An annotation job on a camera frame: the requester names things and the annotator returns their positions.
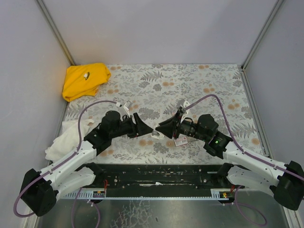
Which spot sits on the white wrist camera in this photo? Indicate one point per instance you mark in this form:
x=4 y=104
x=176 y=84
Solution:
x=127 y=107
x=185 y=106

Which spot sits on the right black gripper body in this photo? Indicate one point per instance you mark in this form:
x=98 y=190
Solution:
x=177 y=127

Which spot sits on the floral patterned table mat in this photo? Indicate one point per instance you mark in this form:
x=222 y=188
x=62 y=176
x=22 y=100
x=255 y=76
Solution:
x=157 y=91

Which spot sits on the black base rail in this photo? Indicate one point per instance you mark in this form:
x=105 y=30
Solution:
x=119 y=175

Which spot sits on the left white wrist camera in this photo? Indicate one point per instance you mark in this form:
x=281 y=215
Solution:
x=127 y=107

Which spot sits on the white slotted cable duct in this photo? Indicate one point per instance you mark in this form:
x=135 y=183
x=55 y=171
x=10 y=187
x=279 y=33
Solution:
x=93 y=195

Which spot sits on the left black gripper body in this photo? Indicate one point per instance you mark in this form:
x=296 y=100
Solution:
x=134 y=126

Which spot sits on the yellow folded cloth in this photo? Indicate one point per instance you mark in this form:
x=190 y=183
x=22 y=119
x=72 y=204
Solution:
x=84 y=80

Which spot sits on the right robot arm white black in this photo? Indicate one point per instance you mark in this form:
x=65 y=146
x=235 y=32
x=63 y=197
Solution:
x=284 y=182

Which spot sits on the red white staple box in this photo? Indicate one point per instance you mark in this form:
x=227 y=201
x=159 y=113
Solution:
x=183 y=141

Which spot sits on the white crumpled cloth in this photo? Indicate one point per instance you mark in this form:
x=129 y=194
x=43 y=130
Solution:
x=65 y=143

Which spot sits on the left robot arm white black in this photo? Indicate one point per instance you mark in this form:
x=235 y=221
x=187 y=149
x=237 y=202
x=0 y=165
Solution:
x=40 y=190

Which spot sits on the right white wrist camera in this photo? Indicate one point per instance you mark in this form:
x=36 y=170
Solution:
x=185 y=106

